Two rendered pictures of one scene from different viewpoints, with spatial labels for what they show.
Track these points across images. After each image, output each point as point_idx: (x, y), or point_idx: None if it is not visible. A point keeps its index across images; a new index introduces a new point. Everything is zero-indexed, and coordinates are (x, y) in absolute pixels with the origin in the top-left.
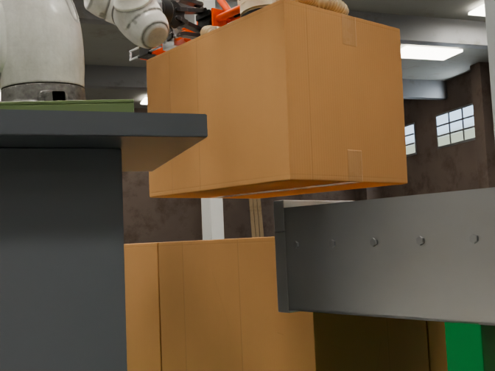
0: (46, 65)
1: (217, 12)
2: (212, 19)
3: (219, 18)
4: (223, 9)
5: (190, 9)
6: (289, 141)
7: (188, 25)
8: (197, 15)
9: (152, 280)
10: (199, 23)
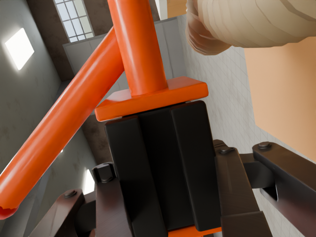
0: None
1: (117, 98)
2: (163, 96)
3: (152, 62)
4: (105, 80)
5: (114, 232)
6: None
7: (259, 209)
8: (135, 226)
9: None
10: (177, 217)
